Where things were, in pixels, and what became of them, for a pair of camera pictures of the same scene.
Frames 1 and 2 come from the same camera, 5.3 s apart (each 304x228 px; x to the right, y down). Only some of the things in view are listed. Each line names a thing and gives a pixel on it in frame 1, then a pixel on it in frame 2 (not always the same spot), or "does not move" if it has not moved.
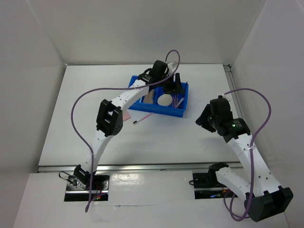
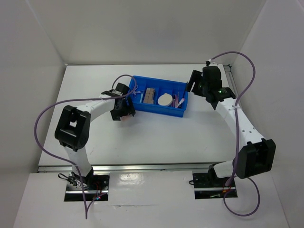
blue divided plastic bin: [158, 100] does not move
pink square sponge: [126, 116] does not move
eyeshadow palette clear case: [148, 99] does not move
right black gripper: [202, 119] to [194, 75]
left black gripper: [175, 87] to [128, 109]
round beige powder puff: [165, 99] does not move
